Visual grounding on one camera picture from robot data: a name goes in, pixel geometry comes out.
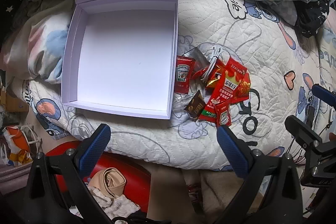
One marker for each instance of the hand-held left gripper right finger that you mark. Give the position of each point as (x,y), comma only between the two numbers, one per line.
(232,150)

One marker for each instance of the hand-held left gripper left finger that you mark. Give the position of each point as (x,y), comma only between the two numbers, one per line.
(94,150)

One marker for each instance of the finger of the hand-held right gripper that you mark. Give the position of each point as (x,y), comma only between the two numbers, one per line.
(302,130)
(325,96)

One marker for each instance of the red ketchup packet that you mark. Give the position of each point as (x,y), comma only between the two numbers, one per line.
(223,116)
(182,74)

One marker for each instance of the brown sauce packet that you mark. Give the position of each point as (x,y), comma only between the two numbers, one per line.
(194,106)

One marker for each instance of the large red snack packet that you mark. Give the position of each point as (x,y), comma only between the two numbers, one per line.
(228,87)

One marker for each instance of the red gold candy packet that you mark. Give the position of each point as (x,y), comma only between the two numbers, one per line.
(212,82)

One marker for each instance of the white hinged-lid box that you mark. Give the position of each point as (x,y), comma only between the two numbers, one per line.
(118,56)

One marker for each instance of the beige folded cloth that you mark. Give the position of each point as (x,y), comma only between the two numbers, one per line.
(113,182)

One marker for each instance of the beige fleece blanket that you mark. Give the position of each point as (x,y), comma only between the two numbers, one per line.
(223,187)

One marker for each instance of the red stool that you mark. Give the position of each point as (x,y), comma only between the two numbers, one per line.
(131,169)

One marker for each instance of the white fluffy cloth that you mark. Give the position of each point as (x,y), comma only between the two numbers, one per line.
(113,205)

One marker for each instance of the black cloth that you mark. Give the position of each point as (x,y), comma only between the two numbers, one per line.
(309,16)

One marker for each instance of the orange plastic bag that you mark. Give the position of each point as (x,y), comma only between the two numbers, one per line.
(13,140)

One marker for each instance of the cartoon printed quilt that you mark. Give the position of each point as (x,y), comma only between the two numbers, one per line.
(262,43)

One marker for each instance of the yellow cardboard box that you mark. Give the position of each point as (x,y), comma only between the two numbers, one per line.
(13,103)

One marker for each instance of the white pastel blanket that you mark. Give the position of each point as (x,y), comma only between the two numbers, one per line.
(39,37)

